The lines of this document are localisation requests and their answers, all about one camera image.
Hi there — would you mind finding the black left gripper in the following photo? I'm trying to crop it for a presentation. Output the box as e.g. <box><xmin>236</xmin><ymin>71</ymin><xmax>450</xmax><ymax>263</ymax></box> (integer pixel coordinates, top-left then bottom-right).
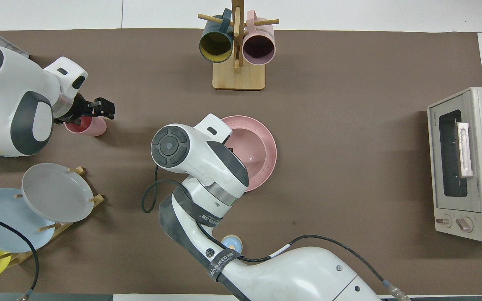
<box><xmin>54</xmin><ymin>94</ymin><xmax>115</xmax><ymax>125</ymax></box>

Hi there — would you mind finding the pink tumbler cup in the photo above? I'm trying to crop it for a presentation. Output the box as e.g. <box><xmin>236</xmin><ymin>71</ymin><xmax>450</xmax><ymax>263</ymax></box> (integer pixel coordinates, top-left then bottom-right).
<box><xmin>64</xmin><ymin>116</ymin><xmax>108</xmax><ymax>137</ymax></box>

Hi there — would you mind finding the pink bowl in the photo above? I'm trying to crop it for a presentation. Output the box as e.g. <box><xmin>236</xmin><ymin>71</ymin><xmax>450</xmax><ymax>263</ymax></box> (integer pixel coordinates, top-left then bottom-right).
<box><xmin>223</xmin><ymin>128</ymin><xmax>267</xmax><ymax>177</ymax></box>

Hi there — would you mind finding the grey plate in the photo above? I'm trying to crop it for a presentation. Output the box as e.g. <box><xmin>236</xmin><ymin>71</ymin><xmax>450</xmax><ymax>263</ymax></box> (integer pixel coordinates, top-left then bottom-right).
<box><xmin>22</xmin><ymin>163</ymin><xmax>95</xmax><ymax>223</ymax></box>

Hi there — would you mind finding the wooden plate rack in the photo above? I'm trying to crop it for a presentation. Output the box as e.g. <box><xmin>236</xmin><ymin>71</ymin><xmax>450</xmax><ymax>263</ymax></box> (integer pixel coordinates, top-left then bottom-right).
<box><xmin>0</xmin><ymin>166</ymin><xmax>105</xmax><ymax>268</ymax></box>

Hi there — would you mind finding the dark teal mug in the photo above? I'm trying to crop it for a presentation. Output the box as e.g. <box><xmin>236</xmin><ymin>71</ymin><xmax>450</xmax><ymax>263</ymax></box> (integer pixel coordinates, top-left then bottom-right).
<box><xmin>199</xmin><ymin>8</ymin><xmax>234</xmax><ymax>64</ymax></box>

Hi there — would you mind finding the wooden mug tree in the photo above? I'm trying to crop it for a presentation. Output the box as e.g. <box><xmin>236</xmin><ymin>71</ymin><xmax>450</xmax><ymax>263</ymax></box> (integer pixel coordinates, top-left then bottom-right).
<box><xmin>198</xmin><ymin>0</ymin><xmax>279</xmax><ymax>91</ymax></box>

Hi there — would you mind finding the light blue plate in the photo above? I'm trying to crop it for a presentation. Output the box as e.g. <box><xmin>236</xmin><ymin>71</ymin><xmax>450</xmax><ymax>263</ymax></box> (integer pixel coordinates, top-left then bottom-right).
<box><xmin>0</xmin><ymin>188</ymin><xmax>56</xmax><ymax>253</ymax></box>

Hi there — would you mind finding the pink mug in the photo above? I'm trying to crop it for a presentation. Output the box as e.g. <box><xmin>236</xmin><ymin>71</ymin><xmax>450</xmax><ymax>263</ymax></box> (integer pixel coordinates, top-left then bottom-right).
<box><xmin>242</xmin><ymin>10</ymin><xmax>276</xmax><ymax>66</ymax></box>

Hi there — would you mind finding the pink speckled plate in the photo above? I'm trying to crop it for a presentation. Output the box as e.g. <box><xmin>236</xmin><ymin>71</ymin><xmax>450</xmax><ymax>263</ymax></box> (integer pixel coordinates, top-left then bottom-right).
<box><xmin>221</xmin><ymin>115</ymin><xmax>277</xmax><ymax>192</ymax></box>

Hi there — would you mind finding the brown table mat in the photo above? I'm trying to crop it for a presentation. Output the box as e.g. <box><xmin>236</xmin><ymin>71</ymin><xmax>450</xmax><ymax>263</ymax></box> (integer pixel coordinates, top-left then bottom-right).
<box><xmin>0</xmin><ymin>28</ymin><xmax>482</xmax><ymax>295</ymax></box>

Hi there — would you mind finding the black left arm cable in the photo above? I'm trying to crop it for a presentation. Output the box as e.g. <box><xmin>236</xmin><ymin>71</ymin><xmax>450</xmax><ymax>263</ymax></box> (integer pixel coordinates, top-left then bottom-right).
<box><xmin>0</xmin><ymin>211</ymin><xmax>40</xmax><ymax>301</ymax></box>

